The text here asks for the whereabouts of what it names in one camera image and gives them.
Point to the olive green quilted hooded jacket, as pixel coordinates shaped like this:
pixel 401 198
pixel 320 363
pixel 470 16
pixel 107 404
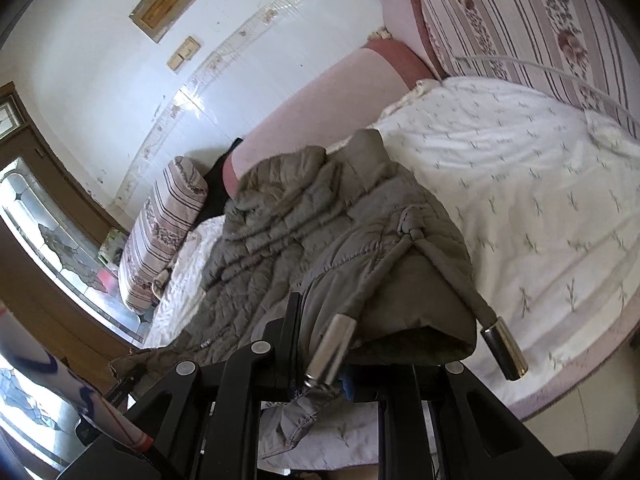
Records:
pixel 382 271

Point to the stained glass door panel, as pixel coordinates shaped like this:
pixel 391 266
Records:
pixel 64 254

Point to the white floral bed sheet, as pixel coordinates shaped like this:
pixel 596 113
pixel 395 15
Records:
pixel 546 197

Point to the black garment behind pillow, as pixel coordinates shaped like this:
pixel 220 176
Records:
pixel 218 179

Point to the beige wall switch plate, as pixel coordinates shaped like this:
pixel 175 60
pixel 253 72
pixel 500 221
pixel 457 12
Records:
pixel 184 53

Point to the large striped floral cushion right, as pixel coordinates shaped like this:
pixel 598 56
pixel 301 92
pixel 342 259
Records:
pixel 569 49

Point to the striped floral pillow left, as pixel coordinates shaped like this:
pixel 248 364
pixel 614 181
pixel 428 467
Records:
pixel 167 215

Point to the pink corner cushion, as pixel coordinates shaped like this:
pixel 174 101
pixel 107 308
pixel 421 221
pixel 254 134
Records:
pixel 404 20

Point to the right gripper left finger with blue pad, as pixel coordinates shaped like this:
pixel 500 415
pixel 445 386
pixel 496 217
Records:
pixel 265 370

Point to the small framed wall plaque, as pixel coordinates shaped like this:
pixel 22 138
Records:
pixel 155 17

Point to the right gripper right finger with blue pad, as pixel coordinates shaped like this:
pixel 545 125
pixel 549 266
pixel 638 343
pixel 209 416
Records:
pixel 433 423

